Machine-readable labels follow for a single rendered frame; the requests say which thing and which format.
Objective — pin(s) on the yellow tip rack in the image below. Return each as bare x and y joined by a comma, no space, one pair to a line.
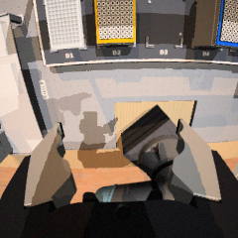
115,22

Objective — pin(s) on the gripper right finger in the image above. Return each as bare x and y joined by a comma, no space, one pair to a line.
201,178

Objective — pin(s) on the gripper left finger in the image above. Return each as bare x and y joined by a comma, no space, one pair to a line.
42,183

